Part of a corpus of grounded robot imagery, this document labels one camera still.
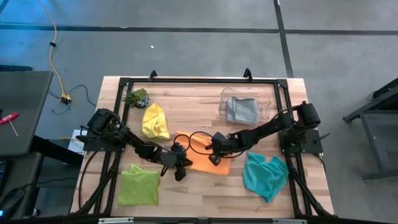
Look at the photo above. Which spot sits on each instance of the grey metal stand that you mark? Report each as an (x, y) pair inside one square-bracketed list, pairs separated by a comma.
[(376, 137)]

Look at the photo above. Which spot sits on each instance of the black aluminium table frame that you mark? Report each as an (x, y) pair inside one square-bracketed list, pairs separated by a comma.
[(202, 80)]

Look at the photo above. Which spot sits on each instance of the clear plastic bin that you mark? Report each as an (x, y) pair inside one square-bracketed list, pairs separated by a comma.
[(264, 105)]

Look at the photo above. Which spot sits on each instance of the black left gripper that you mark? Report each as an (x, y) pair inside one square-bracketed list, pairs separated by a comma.
[(175, 157)]

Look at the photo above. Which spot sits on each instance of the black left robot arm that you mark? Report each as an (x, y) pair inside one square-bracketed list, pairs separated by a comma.
[(124, 137)]

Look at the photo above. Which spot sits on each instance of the teal microfiber towel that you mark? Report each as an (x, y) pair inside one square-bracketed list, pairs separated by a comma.
[(264, 177)]

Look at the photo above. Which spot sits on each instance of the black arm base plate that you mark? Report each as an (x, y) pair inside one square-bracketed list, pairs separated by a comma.
[(102, 146), (311, 144)]

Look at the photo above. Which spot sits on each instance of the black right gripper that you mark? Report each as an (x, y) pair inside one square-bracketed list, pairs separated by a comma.
[(225, 144)]

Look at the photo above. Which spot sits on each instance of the yellow microfiber towel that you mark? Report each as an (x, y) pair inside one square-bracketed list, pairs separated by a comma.
[(155, 123)]

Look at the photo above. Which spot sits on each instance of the grey side table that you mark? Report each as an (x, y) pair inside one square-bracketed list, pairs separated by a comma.
[(21, 112)]

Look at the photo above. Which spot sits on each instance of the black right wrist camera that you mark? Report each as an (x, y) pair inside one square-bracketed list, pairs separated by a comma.
[(215, 160)]

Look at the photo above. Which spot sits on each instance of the orange microfiber towel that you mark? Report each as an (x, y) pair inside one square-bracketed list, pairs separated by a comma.
[(205, 163)]

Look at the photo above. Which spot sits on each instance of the grey microfiber towel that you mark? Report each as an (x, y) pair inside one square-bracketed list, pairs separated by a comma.
[(242, 110)]

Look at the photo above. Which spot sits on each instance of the lime green microfiber towel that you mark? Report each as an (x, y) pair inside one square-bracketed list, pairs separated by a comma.
[(138, 186)]

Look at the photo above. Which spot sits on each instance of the white paper sheet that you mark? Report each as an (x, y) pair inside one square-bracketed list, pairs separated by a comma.
[(76, 146)]

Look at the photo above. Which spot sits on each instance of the potted succulent plant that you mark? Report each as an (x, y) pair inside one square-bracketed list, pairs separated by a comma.
[(136, 98)]

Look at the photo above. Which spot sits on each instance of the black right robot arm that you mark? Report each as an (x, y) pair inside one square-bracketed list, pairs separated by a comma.
[(273, 129)]

